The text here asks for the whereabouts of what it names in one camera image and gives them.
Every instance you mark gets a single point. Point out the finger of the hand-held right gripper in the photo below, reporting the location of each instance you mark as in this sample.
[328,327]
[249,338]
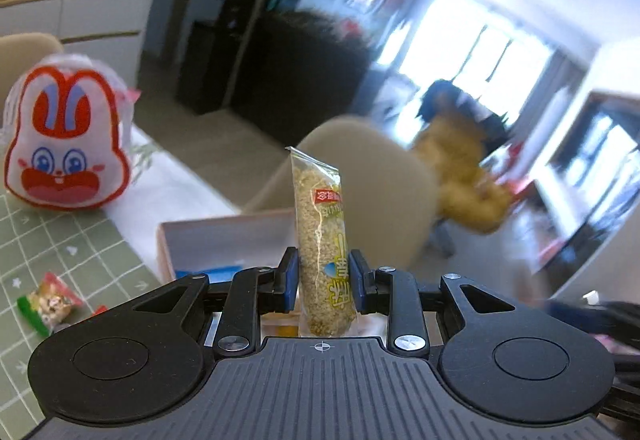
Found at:
[580,317]

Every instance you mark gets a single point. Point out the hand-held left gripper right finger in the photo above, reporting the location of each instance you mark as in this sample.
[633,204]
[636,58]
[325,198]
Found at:
[357,287]

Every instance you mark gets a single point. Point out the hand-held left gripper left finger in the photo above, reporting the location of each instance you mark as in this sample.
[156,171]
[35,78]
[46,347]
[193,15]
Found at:
[290,277]

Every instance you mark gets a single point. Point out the puffed rice bar packet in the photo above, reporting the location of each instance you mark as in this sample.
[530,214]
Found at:
[320,220]

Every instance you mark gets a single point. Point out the blue white snack packet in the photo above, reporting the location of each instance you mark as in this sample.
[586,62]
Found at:
[215,276]

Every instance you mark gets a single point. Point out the pink cardboard box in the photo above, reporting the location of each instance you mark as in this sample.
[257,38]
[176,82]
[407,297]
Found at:
[225,240]

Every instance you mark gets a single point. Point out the beige dining chair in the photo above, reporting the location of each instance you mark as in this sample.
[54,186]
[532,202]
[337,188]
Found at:
[25,50]
[390,180]

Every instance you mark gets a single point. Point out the white floral tablecloth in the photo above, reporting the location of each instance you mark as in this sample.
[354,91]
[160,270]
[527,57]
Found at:
[175,185]

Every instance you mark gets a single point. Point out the television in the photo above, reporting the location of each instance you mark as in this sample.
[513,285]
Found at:
[600,170]

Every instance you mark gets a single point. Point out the green checked tablecloth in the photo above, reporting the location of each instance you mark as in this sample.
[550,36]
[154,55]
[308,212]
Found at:
[100,245]

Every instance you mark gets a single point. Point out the black cabinet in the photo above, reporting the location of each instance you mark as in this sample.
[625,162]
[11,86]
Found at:
[300,70]

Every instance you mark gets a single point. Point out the black water dispenser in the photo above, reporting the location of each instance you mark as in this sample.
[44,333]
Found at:
[215,60]

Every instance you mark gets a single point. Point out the nut candy packet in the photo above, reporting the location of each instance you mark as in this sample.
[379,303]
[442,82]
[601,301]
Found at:
[50,302]

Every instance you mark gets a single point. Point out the red white rabbit bag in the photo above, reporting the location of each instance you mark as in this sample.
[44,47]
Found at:
[65,135]

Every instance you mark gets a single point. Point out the white wooden sideboard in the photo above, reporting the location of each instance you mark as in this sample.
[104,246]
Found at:
[100,15]

